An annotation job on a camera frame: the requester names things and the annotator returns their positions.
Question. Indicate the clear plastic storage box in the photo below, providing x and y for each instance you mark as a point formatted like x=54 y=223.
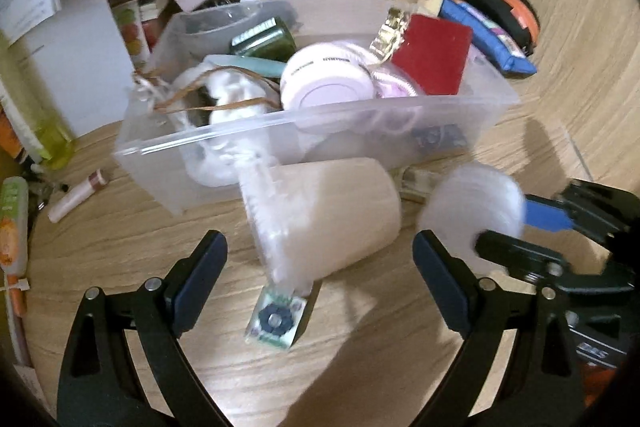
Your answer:
x=325 y=127

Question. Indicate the dark green bottle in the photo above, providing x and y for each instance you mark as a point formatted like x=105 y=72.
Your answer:
x=265 y=39

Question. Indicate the green orange white tube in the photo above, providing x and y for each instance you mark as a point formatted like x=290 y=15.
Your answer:
x=12 y=227

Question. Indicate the white fluffy ball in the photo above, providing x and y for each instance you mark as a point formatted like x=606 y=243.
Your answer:
x=470 y=207

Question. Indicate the wooden desktop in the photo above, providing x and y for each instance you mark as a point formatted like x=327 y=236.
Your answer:
x=350 y=382

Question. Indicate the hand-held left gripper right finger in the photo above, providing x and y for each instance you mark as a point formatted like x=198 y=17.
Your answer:
x=440 y=289

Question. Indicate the white plastic cup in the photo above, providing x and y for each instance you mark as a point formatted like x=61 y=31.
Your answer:
x=330 y=212

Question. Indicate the yellow green liquid bottle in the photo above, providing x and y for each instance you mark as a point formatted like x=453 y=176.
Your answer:
x=40 y=122

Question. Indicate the black orange zip case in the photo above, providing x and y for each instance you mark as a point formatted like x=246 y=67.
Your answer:
x=505 y=4

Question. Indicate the pink round device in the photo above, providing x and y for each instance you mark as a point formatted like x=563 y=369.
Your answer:
x=325 y=77

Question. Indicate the blue pouch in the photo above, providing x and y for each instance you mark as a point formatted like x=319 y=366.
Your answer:
x=495 y=42

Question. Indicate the small white green box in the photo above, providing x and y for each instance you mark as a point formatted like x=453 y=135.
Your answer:
x=275 y=319

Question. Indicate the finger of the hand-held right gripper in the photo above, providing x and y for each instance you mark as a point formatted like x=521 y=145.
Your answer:
x=520 y=254
x=547 y=213

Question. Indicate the red pouch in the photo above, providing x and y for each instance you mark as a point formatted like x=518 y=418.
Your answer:
x=435 y=54

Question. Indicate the white lipstick tube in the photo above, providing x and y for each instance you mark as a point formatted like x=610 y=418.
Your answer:
x=77 y=196

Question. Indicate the pale teal stick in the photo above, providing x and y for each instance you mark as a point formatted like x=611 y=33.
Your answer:
x=257 y=64

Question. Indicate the brown twine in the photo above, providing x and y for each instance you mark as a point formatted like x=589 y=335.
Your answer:
x=190 y=94

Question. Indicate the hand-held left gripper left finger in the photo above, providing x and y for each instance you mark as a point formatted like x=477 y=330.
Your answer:
x=200 y=287

